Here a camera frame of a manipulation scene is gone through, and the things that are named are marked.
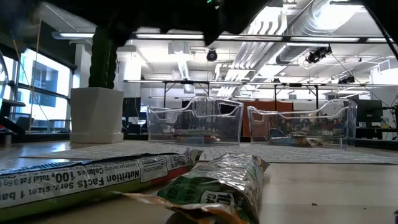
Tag red green granola bar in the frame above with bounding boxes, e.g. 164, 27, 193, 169
186, 135, 220, 144

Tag orange green Chewy granola bar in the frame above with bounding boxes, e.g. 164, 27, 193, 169
113, 153, 271, 224
292, 134, 332, 147

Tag blue granola bar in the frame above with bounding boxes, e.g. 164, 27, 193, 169
0, 148, 203, 222
269, 129, 301, 146

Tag clear plastic bin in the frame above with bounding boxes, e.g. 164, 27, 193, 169
146, 95, 245, 147
247, 98, 358, 149

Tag black background monitor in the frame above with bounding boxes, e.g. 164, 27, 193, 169
354, 99, 385, 124
123, 96, 141, 118

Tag orange partition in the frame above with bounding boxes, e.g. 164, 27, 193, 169
241, 100, 295, 138

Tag white faceted plant pot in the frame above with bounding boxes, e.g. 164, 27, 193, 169
69, 86, 125, 144

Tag green cactus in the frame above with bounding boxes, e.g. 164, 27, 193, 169
88, 26, 119, 90

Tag silver ventilation duct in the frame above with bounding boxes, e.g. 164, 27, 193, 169
276, 0, 368, 65

